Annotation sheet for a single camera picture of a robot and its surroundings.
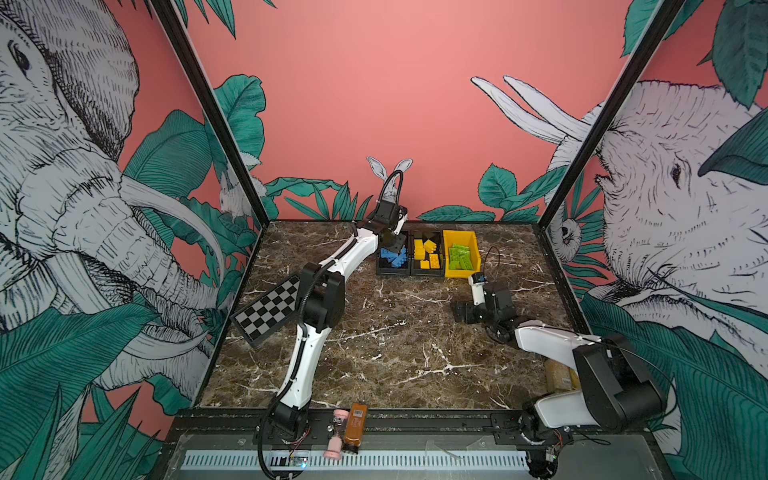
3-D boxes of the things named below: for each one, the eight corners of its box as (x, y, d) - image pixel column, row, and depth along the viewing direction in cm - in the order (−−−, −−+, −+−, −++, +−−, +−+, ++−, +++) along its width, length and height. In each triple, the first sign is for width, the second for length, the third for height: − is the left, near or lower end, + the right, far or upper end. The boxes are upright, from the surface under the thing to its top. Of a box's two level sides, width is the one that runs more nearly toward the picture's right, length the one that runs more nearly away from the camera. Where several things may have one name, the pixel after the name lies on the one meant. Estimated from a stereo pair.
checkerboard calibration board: (253, 349, 89) (248, 344, 86) (235, 321, 95) (230, 315, 91) (319, 302, 99) (316, 296, 96) (299, 279, 105) (296, 273, 102)
